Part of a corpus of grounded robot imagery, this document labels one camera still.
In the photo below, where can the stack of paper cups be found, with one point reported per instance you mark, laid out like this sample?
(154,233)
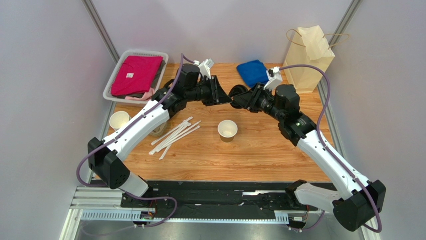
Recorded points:
(119,120)

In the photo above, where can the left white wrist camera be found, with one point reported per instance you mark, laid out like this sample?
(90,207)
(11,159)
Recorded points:
(205,67)

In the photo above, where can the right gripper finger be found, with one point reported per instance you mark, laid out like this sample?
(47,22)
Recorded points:
(244,98)
(254,106)

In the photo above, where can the blue folded cloth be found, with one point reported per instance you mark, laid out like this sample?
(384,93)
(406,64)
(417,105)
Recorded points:
(253,72)

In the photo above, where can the aluminium frame rail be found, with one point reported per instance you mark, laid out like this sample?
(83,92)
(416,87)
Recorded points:
(96,214)

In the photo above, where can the white plastic basket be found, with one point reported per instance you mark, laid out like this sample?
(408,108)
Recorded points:
(107,94)

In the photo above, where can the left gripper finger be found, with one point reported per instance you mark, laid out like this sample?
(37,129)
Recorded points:
(219,96)
(210,102)

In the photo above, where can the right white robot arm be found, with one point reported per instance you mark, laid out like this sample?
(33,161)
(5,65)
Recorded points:
(356,200)

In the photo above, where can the white wrapped straw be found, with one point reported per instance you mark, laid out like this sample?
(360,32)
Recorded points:
(193,125)
(165,152)
(180,136)
(173,130)
(169,137)

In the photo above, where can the cardboard cup carrier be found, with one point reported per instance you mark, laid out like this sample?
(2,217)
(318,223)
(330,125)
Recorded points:
(159,131)

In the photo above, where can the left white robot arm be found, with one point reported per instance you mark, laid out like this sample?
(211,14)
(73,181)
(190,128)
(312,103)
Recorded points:
(106,157)

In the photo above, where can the single brown paper cup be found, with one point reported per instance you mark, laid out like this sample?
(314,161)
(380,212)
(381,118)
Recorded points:
(227,130)

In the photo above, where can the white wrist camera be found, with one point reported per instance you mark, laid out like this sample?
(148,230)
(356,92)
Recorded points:
(274,79)
(205,67)

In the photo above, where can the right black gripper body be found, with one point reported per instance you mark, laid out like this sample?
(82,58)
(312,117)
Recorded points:
(255,98)

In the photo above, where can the magenta folded cloth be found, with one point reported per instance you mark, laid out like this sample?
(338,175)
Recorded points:
(138,75)

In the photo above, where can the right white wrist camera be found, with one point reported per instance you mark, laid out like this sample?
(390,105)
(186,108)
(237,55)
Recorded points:
(274,79)

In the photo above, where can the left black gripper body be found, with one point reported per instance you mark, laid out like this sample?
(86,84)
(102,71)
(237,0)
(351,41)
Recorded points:
(203,91)

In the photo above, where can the beige paper bag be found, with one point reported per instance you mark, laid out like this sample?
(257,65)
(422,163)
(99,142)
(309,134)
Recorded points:
(309,46)

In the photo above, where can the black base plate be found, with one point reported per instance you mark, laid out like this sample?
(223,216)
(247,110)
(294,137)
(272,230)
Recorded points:
(217,200)

